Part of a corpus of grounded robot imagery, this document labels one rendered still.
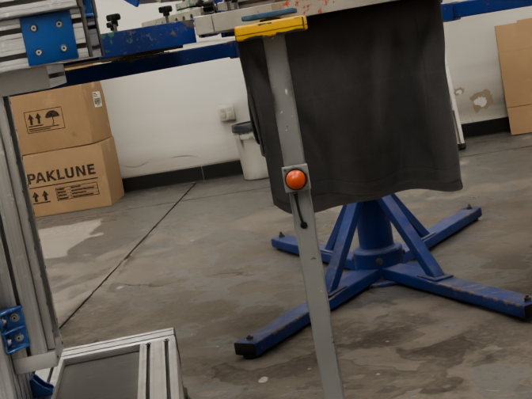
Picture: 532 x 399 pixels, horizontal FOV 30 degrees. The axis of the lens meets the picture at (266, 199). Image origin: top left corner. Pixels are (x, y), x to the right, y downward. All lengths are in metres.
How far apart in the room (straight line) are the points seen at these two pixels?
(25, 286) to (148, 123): 4.95
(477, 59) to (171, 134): 2.15
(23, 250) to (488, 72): 5.14
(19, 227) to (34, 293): 0.14
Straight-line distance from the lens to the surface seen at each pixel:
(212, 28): 2.11
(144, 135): 7.01
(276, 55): 1.90
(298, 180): 1.88
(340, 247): 3.40
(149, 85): 6.97
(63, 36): 1.83
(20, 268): 2.10
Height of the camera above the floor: 0.93
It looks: 9 degrees down
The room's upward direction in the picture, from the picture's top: 10 degrees counter-clockwise
